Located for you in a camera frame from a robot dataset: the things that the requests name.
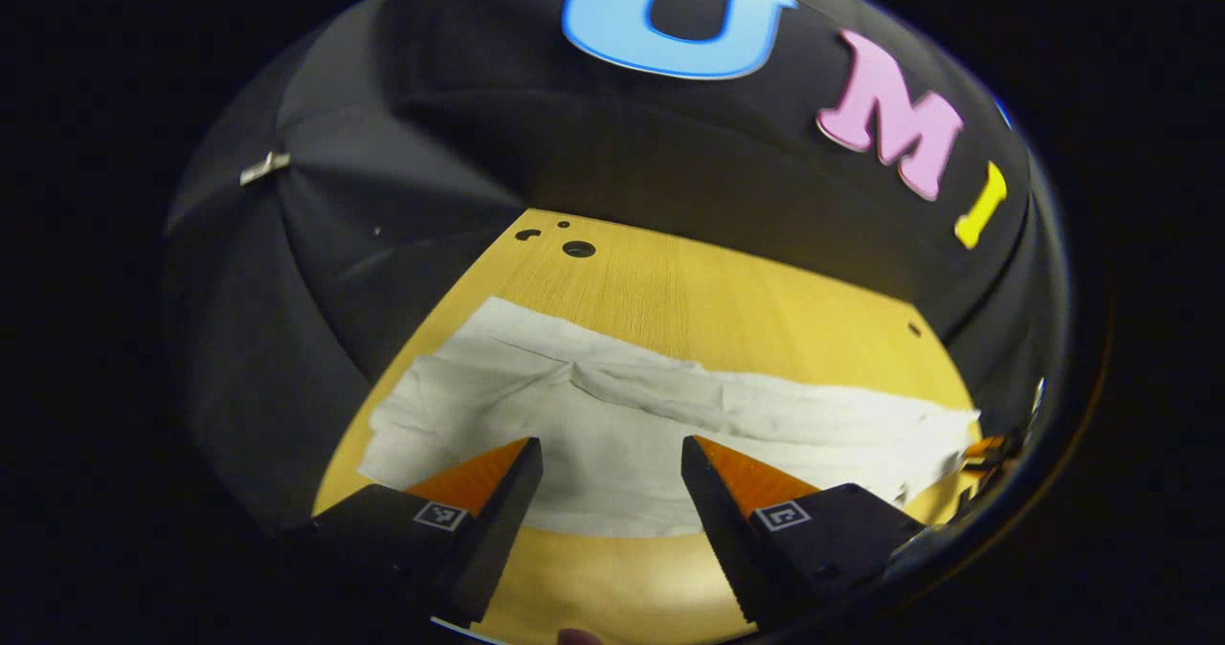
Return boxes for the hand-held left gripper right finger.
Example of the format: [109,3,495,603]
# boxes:
[679,434,931,629]

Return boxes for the white jeans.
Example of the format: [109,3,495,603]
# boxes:
[358,296,983,540]

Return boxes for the white cloth clip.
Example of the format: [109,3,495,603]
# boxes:
[238,150,293,188]

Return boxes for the black backdrop cloth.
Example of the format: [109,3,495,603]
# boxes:
[161,0,1065,536]

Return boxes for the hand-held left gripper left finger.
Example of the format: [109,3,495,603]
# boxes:
[304,435,546,629]

